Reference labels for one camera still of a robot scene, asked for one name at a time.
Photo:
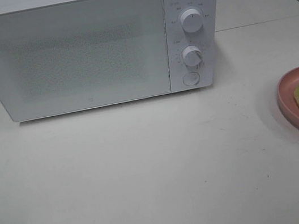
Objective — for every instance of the round door release button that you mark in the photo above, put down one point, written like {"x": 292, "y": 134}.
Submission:
{"x": 191, "y": 79}

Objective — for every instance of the white microwave door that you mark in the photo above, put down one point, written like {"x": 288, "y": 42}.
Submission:
{"x": 81, "y": 55}

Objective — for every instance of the lower white microwave knob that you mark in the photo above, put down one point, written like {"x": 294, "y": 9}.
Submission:
{"x": 191, "y": 56}

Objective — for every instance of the white microwave knob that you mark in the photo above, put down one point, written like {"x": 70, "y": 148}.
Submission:
{"x": 191, "y": 19}
{"x": 191, "y": 56}

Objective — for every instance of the upper white microwave knob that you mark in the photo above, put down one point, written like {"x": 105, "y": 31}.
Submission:
{"x": 191, "y": 19}

